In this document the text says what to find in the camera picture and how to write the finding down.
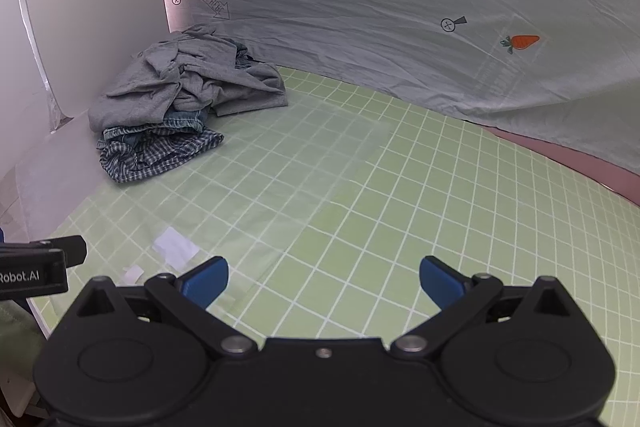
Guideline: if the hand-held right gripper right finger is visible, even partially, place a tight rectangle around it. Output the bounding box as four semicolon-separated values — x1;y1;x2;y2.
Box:
390;256;576;359

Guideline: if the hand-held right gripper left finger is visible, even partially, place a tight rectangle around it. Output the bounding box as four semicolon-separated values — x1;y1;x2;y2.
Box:
75;256;258;358

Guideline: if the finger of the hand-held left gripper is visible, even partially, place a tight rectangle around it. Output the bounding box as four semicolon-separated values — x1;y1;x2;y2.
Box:
0;235;87;268

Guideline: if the grey zip hoodie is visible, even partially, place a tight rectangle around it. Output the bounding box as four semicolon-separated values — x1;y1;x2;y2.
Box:
88;23;289;134

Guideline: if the large white tape piece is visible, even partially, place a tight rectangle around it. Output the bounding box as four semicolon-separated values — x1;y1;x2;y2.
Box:
152;228;201;269

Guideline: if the green grid mat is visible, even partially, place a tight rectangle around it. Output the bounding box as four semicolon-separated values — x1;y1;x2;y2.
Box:
27;64;640;427

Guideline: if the pink backboard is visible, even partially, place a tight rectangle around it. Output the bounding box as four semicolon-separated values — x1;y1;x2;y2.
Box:
492;127;640;208

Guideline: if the grey carrot print sheet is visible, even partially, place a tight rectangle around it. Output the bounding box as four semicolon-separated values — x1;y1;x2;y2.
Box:
156;0;640;180

